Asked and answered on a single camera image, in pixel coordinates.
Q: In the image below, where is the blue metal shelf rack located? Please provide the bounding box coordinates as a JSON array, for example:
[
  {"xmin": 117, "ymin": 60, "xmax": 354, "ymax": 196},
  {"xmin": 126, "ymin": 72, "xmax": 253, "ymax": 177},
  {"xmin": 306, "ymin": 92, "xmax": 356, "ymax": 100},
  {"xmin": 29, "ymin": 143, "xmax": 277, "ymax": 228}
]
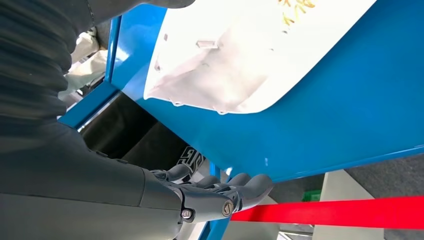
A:
[{"xmin": 57, "ymin": 0, "xmax": 424, "ymax": 240}]

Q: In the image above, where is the white panel-leg table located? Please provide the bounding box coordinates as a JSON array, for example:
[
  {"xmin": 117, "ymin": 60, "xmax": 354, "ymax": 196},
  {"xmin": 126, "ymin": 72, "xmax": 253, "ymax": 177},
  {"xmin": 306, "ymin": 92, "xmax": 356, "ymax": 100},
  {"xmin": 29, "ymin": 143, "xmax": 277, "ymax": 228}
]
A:
[{"xmin": 231, "ymin": 168, "xmax": 385, "ymax": 240}]

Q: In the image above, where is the green plastic crate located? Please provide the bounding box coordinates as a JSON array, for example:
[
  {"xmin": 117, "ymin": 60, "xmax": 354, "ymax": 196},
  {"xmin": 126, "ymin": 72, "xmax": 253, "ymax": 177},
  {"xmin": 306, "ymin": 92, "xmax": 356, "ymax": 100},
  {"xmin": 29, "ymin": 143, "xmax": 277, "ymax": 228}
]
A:
[{"xmin": 302, "ymin": 189, "xmax": 323, "ymax": 203}]

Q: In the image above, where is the red barrier belt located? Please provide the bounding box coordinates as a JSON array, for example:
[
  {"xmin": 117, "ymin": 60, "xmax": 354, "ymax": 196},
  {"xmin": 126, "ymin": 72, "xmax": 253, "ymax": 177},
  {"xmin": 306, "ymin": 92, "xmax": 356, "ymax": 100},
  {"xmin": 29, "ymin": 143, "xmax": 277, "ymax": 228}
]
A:
[{"xmin": 230, "ymin": 196, "xmax": 424, "ymax": 231}]

